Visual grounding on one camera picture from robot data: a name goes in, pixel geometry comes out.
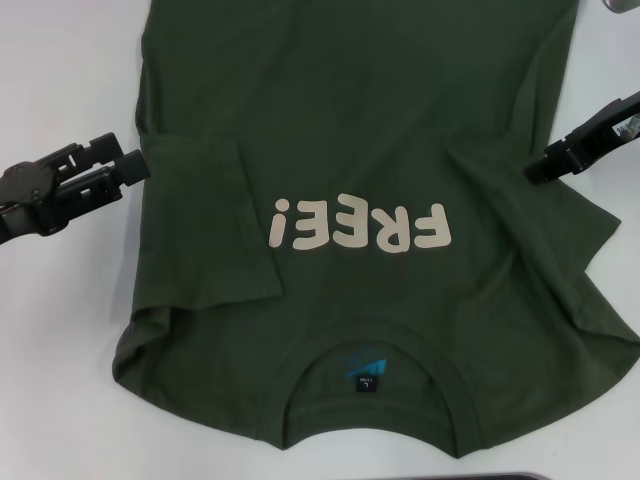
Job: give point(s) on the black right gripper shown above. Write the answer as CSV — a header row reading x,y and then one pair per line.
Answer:
x,y
612,125

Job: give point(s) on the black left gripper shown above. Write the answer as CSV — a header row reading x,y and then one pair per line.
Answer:
x,y
22,200

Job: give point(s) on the dark green FREE t-shirt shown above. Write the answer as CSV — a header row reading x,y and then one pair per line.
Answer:
x,y
350,100

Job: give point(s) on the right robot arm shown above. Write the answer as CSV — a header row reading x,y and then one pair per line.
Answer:
x,y
622,5

